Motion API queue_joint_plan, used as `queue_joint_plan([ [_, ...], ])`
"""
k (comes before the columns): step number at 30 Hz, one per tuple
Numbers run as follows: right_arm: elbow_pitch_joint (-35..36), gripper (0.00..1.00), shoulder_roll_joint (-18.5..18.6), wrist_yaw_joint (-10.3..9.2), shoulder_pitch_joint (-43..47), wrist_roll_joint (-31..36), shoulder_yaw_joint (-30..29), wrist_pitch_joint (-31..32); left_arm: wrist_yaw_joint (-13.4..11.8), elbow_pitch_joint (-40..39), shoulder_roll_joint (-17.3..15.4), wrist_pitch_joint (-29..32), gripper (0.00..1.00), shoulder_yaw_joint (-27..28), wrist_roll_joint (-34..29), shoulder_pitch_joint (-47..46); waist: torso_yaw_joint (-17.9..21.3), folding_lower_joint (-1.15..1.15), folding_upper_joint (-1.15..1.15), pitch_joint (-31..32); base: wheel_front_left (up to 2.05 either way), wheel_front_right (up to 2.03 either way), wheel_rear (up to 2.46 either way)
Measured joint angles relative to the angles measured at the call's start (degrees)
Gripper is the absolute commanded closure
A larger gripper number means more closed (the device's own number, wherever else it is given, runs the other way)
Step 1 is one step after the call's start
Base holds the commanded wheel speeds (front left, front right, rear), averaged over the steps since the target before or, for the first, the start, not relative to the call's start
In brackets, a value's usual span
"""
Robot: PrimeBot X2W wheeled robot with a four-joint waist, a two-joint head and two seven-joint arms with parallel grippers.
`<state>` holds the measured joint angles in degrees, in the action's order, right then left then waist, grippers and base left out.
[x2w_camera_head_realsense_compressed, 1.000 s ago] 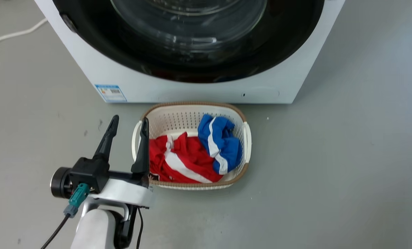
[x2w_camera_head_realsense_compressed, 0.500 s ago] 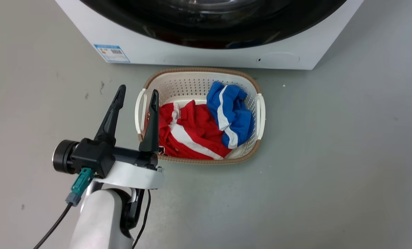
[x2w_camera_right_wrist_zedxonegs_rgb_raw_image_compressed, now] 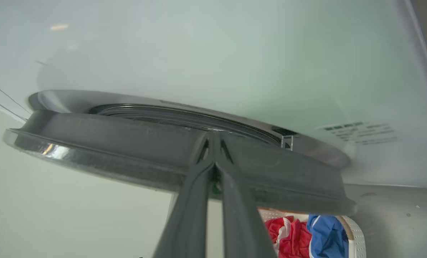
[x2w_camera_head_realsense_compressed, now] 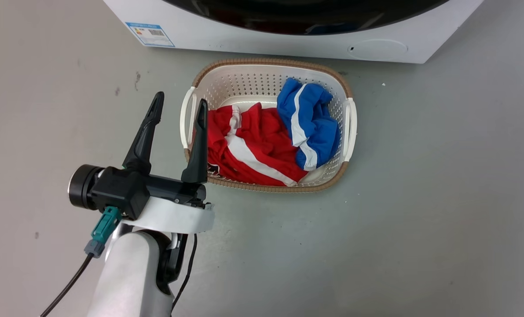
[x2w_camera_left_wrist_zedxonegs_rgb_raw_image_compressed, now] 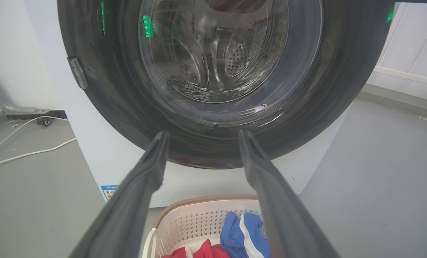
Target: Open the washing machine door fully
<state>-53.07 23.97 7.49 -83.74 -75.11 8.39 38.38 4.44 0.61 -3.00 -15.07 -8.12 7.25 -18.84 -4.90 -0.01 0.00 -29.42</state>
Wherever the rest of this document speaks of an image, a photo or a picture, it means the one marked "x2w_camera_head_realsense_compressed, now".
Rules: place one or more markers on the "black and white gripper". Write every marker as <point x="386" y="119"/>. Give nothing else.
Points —
<point x="174" y="202"/>

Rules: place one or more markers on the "white washing machine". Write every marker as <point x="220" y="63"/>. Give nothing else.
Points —
<point x="288" y="26"/>

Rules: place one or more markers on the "black washing machine door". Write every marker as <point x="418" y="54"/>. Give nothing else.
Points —
<point x="305" y="15"/>

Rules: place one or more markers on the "red white garment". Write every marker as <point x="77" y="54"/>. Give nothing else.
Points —
<point x="253" y="145"/>

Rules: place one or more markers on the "blue white energy label sticker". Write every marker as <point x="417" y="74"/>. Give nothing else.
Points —
<point x="150" y="34"/>

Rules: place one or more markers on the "white laundry basket brown rim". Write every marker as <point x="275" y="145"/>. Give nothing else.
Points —
<point x="268" y="79"/>

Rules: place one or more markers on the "blue white garment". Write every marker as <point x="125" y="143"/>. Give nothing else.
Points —
<point x="308" y="121"/>

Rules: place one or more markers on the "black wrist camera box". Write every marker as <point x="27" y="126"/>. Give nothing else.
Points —
<point x="110" y="188"/>

